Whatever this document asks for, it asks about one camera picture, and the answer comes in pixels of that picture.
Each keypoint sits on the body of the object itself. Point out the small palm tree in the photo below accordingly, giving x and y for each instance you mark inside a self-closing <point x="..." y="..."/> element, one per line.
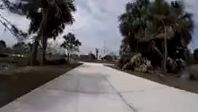
<point x="70" y="43"/>

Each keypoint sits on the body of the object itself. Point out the pale concrete path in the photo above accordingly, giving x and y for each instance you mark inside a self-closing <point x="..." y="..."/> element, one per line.
<point x="94" y="95"/>

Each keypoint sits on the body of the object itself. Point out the group of palm trees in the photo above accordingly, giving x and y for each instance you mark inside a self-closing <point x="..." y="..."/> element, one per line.
<point x="155" y="29"/>

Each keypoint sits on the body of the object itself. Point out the tall palm tree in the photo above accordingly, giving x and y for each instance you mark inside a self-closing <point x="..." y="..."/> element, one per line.
<point x="46" y="18"/>

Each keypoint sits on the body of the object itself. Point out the dark grass verge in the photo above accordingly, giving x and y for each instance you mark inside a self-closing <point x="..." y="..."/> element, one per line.
<point x="11" y="84"/>
<point x="185" y="83"/>

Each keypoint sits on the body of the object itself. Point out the bare tree branches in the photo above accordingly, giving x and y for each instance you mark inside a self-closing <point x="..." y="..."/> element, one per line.
<point x="2" y="17"/>

